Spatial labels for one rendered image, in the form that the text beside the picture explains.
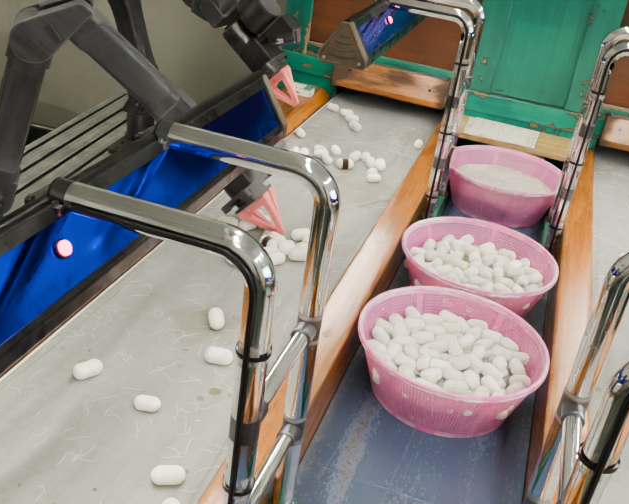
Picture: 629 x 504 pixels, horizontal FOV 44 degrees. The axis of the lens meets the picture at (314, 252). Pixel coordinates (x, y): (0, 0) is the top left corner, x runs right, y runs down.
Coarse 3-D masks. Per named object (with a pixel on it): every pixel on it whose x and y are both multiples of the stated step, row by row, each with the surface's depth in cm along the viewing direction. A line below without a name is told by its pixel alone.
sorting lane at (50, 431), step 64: (320, 128) 184; (384, 128) 190; (384, 192) 155; (192, 256) 123; (128, 320) 105; (192, 320) 107; (0, 384) 91; (64, 384) 92; (128, 384) 94; (192, 384) 95; (0, 448) 82; (64, 448) 83; (128, 448) 84; (192, 448) 86
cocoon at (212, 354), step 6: (210, 348) 99; (216, 348) 99; (222, 348) 99; (204, 354) 99; (210, 354) 98; (216, 354) 98; (222, 354) 98; (228, 354) 98; (210, 360) 99; (216, 360) 98; (222, 360) 98; (228, 360) 98
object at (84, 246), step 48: (240, 96) 81; (144, 144) 64; (144, 192) 63; (192, 192) 69; (0, 240) 48; (48, 240) 52; (96, 240) 56; (144, 240) 61; (0, 288) 48; (48, 288) 51; (96, 288) 56; (0, 336) 47
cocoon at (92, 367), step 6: (90, 360) 94; (96, 360) 94; (78, 366) 92; (84, 366) 93; (90, 366) 93; (96, 366) 93; (102, 366) 94; (78, 372) 92; (84, 372) 92; (90, 372) 93; (96, 372) 94; (78, 378) 93; (84, 378) 93
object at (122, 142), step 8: (144, 112) 175; (128, 120) 176; (136, 120) 175; (144, 120) 175; (152, 120) 177; (128, 128) 177; (136, 128) 176; (144, 128) 176; (128, 136) 177; (112, 144) 174; (120, 144) 175; (128, 144) 175; (112, 152) 172
